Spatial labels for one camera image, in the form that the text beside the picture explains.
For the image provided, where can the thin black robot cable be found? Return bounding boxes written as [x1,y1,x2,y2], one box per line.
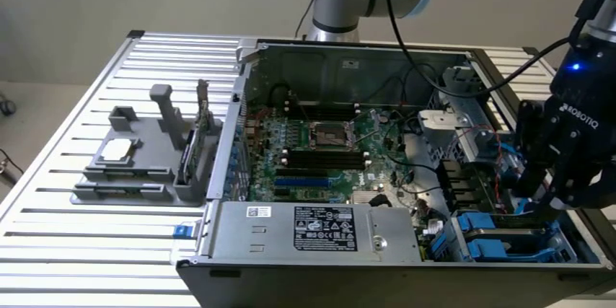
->
[294,0,334,39]

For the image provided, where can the CPU socket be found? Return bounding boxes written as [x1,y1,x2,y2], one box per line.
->
[307,119,362,153]

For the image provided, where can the blue disk bay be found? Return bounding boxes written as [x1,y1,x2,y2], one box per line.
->
[452,209,579,264]

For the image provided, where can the black fan shroud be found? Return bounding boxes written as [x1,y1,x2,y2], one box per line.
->
[435,159,491,212]

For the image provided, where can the blue expansion slot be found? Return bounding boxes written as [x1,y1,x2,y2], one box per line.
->
[275,177,334,188]

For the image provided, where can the green motherboard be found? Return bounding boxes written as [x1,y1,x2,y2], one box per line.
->
[242,105,438,212]

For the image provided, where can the silver power supply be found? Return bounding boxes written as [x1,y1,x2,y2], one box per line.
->
[198,201,426,264]

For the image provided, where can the black power wire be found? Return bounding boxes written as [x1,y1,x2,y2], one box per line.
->
[270,83,310,122]

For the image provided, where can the black power supply label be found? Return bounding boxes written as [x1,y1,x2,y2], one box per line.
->
[292,206,359,252]

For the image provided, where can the silver drive cage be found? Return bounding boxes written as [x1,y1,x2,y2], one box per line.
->
[418,65,518,165]

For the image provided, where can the graphics card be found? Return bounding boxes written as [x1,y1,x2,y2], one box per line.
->
[179,78,216,184]

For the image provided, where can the open black PC case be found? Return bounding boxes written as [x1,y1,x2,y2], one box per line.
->
[175,38,616,308]

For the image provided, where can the red and black wire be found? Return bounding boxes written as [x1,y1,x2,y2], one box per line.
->
[455,126,514,215]

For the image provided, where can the silver CPU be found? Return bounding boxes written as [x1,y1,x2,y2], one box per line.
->
[99,138,134,162]

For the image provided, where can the disk drive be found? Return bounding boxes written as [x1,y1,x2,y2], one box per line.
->
[491,214,550,230]

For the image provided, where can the silver chipset heatsink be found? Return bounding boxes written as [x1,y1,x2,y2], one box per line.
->
[351,190,387,208]

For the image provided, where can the grey parts rack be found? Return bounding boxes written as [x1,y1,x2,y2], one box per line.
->
[70,83,227,208]

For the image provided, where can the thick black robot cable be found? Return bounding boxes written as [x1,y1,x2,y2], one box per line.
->
[378,0,616,98]

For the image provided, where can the black expansion slot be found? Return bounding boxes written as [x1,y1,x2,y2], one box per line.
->
[272,186,334,196]
[275,167,334,178]

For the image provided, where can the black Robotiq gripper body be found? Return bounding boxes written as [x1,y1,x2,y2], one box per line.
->
[546,32,616,158]

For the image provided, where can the background cable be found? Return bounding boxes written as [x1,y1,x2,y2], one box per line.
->
[0,148,26,184]

